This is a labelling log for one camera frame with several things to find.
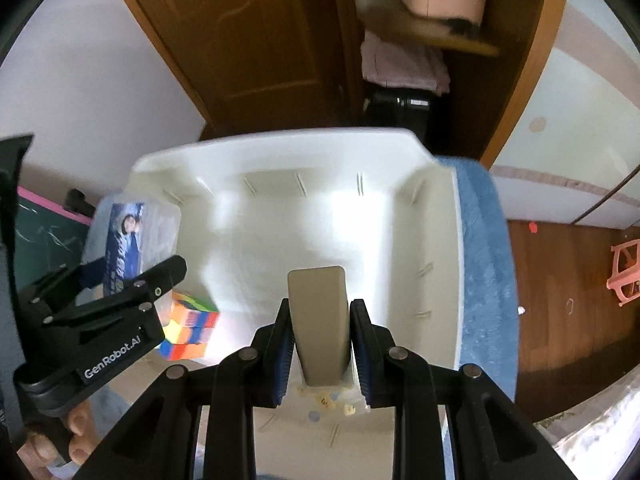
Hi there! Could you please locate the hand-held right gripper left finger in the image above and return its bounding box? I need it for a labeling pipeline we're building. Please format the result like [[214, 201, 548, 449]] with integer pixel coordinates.
[[75, 297, 296, 480]]

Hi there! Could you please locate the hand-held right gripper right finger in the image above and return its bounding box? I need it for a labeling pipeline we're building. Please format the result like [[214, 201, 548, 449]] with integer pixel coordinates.
[[349, 299, 576, 480]]

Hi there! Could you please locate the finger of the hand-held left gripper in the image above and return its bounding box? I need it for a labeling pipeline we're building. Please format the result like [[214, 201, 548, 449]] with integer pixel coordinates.
[[46, 282, 174, 333], [20, 255, 188, 313]]

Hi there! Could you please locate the clear box with blue card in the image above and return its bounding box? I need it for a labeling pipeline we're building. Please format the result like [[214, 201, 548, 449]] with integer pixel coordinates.
[[81, 192, 182, 301]]

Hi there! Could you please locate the beige rectangular case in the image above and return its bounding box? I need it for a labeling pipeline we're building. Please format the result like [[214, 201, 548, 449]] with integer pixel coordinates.
[[287, 266, 353, 388]]

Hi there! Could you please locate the white plastic bin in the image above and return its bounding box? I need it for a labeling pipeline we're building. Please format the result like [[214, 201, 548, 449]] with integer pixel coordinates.
[[131, 128, 463, 461]]

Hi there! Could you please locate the person's left hand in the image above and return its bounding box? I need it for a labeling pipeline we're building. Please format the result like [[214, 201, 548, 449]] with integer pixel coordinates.
[[27, 402, 101, 480]]

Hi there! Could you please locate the small black object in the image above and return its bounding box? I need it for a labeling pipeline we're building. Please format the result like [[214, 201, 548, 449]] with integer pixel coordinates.
[[64, 188, 97, 219]]

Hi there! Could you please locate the white printed blanket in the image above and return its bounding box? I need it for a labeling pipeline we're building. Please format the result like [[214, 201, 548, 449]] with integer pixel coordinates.
[[537, 372, 640, 480]]

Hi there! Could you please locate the wooden wardrobe door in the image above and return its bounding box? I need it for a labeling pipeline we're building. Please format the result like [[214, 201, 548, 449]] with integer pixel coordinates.
[[100, 0, 353, 137]]

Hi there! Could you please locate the black box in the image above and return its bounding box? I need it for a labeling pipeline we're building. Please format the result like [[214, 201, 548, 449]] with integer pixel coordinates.
[[366, 85, 434, 147]]

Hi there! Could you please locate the pink plastic stool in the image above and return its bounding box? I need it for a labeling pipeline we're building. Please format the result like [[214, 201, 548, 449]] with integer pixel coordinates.
[[606, 239, 640, 309]]

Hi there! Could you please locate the folded pink cloth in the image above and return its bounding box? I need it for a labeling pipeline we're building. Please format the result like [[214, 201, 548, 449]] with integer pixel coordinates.
[[360, 30, 451, 96]]

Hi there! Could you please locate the wooden wardrobe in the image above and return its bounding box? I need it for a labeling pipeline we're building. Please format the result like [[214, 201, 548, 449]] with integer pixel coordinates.
[[330, 0, 571, 166]]

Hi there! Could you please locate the green chalkboard with pink frame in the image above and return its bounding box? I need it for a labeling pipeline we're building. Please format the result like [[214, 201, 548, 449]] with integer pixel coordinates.
[[14, 185, 94, 288]]

